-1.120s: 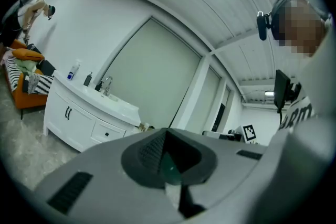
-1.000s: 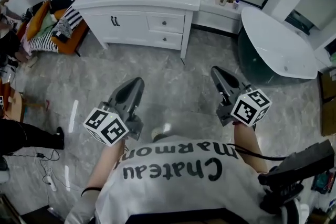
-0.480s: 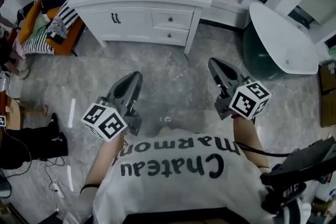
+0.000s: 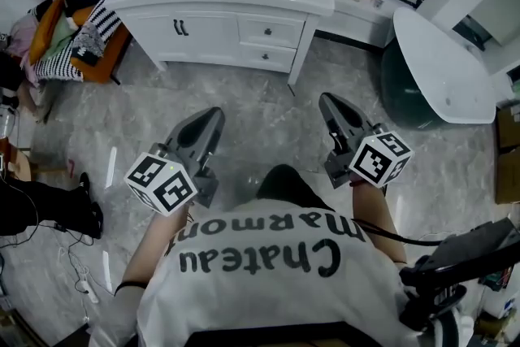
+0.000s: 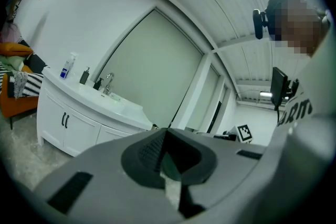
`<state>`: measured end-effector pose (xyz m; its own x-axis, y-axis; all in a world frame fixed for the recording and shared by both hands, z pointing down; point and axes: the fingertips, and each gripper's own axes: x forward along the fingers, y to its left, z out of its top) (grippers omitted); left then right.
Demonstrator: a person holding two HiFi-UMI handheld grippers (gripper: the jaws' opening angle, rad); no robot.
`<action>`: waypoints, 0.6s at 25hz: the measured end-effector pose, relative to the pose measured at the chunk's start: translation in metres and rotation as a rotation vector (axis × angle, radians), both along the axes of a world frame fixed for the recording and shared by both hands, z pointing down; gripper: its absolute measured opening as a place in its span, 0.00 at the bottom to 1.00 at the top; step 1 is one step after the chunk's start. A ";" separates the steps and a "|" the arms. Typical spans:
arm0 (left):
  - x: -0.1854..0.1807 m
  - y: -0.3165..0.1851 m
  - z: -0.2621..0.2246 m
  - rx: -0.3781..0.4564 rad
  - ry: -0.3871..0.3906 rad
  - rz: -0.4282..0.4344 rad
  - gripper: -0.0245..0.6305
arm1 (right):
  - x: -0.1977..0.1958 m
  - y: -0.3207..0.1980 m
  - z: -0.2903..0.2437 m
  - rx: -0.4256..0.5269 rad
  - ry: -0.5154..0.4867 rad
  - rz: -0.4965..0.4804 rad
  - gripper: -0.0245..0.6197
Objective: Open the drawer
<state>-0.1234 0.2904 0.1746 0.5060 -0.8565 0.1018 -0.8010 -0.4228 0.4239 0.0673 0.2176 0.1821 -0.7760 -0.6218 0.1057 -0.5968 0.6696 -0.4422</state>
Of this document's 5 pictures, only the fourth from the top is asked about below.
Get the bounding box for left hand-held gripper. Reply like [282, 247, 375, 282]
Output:
[123, 106, 227, 216]

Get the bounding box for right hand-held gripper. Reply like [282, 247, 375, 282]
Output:
[318, 92, 415, 190]

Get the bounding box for white vanity drawer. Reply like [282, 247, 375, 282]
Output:
[238, 17, 305, 50]
[239, 45, 298, 73]

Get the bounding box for person's right forearm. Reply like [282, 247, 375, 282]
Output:
[350, 181, 408, 266]

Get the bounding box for person's left forearm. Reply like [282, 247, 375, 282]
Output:
[115, 202, 197, 297]

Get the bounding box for white low ledge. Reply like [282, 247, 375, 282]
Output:
[315, 0, 414, 50]

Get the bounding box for white vanity cabinet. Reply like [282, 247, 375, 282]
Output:
[104, 0, 336, 86]

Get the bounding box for person's black trousers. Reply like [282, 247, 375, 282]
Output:
[255, 163, 335, 213]

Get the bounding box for white dark green bathtub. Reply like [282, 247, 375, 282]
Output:
[379, 6, 497, 131]

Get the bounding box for orange chair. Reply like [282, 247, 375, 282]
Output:
[71, 26, 133, 85]

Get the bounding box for cardboard box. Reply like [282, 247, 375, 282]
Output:
[494, 103, 520, 206]

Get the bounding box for white printed t-shirt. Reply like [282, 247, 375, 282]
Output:
[136, 197, 422, 347]

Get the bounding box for orange cloth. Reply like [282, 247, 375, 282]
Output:
[28, 0, 67, 60]

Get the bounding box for wooden stool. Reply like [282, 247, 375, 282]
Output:
[0, 137, 33, 182]

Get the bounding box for black head rig device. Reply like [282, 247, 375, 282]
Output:
[398, 216, 520, 332]

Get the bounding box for white power strip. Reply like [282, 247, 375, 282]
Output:
[75, 271, 100, 305]

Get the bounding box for pink cloth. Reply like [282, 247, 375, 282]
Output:
[6, 18, 41, 89]

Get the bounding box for black cable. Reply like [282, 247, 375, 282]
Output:
[352, 218, 448, 247]

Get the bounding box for black hair tie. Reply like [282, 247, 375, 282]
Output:
[114, 280, 148, 297]

